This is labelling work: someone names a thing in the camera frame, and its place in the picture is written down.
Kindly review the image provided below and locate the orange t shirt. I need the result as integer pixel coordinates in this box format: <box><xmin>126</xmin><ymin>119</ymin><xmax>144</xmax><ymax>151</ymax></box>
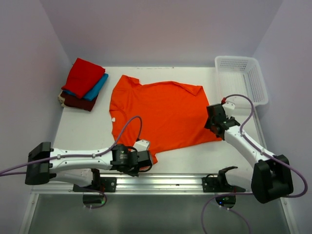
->
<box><xmin>109</xmin><ymin>75</ymin><xmax>221</xmax><ymax>163</ymax></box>

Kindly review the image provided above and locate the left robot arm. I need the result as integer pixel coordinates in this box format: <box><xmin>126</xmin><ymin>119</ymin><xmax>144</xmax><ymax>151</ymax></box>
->
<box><xmin>25</xmin><ymin>140</ymin><xmax>153</xmax><ymax>192</ymax></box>

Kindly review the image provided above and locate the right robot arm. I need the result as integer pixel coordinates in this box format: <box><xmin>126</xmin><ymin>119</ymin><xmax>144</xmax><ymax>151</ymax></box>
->
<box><xmin>205</xmin><ymin>103</ymin><xmax>293</xmax><ymax>203</ymax></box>

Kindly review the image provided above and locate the white perforated plastic basket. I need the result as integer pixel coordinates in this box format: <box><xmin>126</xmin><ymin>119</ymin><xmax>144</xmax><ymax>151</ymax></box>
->
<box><xmin>214</xmin><ymin>56</ymin><xmax>269</xmax><ymax>107</ymax></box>

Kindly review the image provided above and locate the folded blue t shirt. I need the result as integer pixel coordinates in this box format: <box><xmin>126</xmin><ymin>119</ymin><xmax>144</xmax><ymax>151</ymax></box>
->
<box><xmin>62</xmin><ymin>73</ymin><xmax>109</xmax><ymax>101</ymax></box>

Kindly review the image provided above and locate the folded maroon t shirt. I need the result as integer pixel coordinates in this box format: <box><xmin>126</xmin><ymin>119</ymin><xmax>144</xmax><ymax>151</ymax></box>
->
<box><xmin>63</xmin><ymin>92</ymin><xmax>97</xmax><ymax>112</ymax></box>

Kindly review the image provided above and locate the folded beige t shirt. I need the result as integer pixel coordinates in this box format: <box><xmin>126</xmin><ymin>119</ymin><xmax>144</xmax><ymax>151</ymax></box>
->
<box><xmin>58</xmin><ymin>92</ymin><xmax>66</xmax><ymax>107</ymax></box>

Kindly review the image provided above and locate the folded red t shirt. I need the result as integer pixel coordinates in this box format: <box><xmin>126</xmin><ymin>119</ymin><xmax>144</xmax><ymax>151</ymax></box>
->
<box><xmin>61</xmin><ymin>58</ymin><xmax>105</xmax><ymax>98</ymax></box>

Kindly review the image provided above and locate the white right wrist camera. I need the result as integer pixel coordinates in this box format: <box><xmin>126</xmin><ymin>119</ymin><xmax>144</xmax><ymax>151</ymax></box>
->
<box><xmin>221</xmin><ymin>97</ymin><xmax>235</xmax><ymax>118</ymax></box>

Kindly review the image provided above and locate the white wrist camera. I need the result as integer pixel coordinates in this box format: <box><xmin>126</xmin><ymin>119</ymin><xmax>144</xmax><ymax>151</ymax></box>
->
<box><xmin>221</xmin><ymin>97</ymin><xmax>235</xmax><ymax>118</ymax></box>
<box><xmin>133</xmin><ymin>139</ymin><xmax>150</xmax><ymax>152</ymax></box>

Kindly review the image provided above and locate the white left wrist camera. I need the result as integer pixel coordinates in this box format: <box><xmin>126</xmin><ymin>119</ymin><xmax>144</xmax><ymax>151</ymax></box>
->
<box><xmin>133</xmin><ymin>139</ymin><xmax>150</xmax><ymax>152</ymax></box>

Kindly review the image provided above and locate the aluminium mounting rail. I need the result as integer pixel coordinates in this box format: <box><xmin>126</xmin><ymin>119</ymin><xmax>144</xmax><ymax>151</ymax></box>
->
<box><xmin>31</xmin><ymin>172</ymin><xmax>286</xmax><ymax>195</ymax></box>

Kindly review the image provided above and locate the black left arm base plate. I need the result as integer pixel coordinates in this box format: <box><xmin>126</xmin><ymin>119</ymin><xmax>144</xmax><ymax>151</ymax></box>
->
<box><xmin>73</xmin><ymin>177</ymin><xmax>117</xmax><ymax>193</ymax></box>

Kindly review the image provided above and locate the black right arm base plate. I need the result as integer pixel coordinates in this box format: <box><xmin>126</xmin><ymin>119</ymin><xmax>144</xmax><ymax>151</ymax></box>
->
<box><xmin>202</xmin><ymin>166</ymin><xmax>246</xmax><ymax>193</ymax></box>

